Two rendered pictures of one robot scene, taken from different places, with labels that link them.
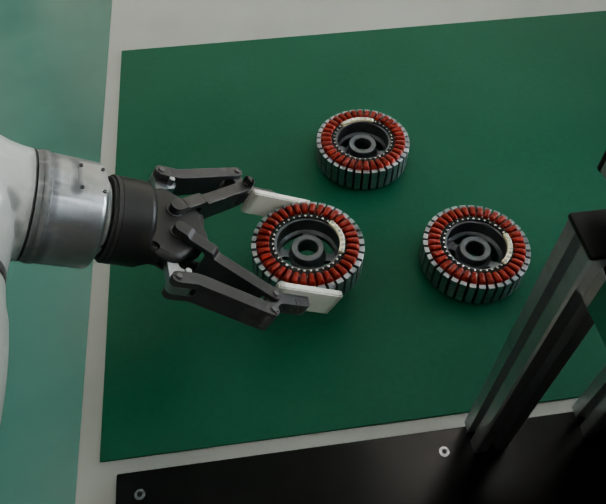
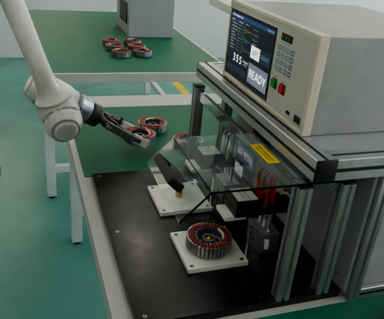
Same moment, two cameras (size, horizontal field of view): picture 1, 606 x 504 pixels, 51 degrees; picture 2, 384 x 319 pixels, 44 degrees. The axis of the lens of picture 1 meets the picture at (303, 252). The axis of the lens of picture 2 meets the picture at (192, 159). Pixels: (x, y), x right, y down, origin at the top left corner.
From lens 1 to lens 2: 118 cm
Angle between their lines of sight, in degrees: 28
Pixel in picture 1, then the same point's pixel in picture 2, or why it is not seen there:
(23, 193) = (77, 95)
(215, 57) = not seen: hidden behind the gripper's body
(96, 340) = (76, 159)
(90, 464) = (82, 177)
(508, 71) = not seen: hidden behind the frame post
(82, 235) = (89, 108)
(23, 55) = not seen: outside the picture
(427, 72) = (172, 114)
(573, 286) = (195, 95)
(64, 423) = (8, 293)
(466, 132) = (185, 125)
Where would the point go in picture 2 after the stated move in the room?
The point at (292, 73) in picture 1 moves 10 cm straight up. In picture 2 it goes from (127, 113) to (127, 90)
